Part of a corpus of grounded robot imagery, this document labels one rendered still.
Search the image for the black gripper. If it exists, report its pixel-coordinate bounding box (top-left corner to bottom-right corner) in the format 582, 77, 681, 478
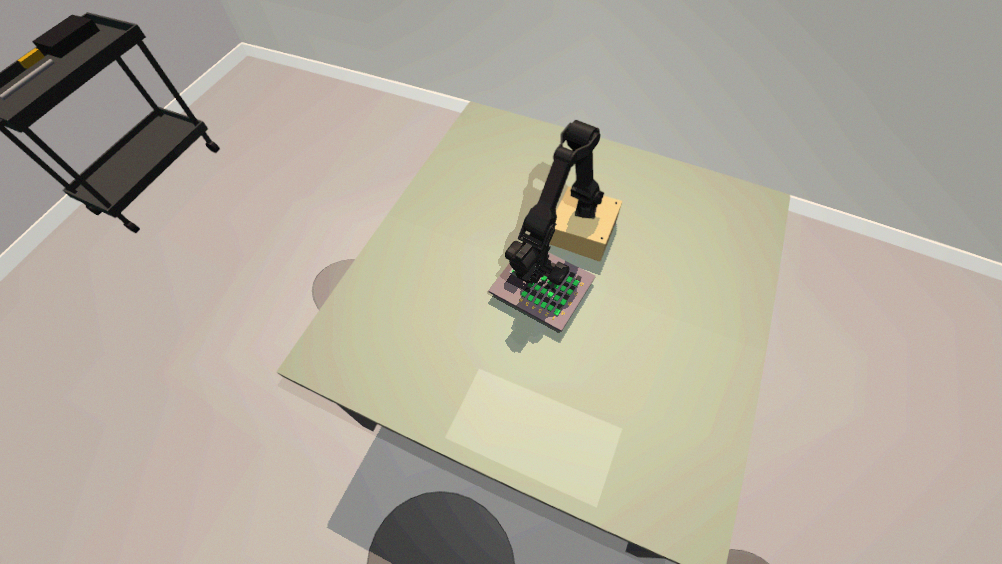
505, 241, 570, 285

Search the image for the mauve switch panel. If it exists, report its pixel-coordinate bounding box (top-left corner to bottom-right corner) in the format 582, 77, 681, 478
488, 252, 596, 332

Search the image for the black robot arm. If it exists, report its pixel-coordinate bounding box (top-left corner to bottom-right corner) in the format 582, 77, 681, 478
509, 120, 604, 284

